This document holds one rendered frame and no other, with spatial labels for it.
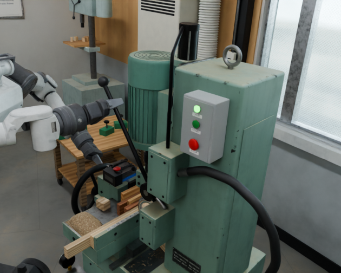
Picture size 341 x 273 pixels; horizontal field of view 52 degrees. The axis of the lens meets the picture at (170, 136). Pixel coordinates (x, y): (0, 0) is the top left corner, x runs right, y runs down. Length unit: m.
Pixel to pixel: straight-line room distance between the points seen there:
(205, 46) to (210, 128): 1.79
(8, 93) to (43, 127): 0.46
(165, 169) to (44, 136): 0.35
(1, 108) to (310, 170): 1.85
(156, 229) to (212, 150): 0.35
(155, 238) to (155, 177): 0.21
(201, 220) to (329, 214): 1.53
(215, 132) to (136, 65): 0.38
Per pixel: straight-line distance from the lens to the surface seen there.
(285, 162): 2.55
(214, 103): 0.83
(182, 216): 1.13
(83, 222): 1.32
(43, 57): 4.28
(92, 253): 1.29
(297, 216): 2.66
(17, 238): 2.80
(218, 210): 1.02
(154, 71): 1.09
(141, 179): 1.34
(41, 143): 1.05
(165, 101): 1.07
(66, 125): 1.06
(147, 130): 1.16
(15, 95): 1.49
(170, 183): 0.99
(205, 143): 0.87
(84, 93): 3.45
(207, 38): 2.61
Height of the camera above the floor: 1.75
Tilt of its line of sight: 25 degrees down
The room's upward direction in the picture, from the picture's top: 3 degrees clockwise
